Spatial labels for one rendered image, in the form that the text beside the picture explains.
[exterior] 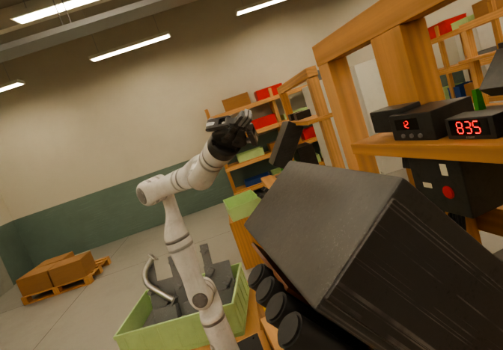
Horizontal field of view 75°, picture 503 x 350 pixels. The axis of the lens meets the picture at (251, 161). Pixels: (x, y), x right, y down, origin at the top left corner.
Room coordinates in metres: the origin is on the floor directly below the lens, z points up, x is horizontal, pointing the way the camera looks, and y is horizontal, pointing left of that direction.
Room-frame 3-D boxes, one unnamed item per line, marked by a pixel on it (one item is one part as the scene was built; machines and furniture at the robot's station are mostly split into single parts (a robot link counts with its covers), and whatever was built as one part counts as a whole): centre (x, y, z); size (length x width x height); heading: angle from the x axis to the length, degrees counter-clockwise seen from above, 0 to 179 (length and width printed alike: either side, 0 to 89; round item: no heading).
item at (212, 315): (1.15, 0.33, 1.15); 0.09 x 0.09 x 0.17; 89
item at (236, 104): (7.46, -0.88, 1.14); 3.01 x 0.54 x 2.28; 93
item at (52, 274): (5.58, 3.73, 0.22); 1.20 x 0.81 x 0.44; 88
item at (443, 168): (0.81, -0.49, 1.42); 0.17 x 0.12 x 0.15; 12
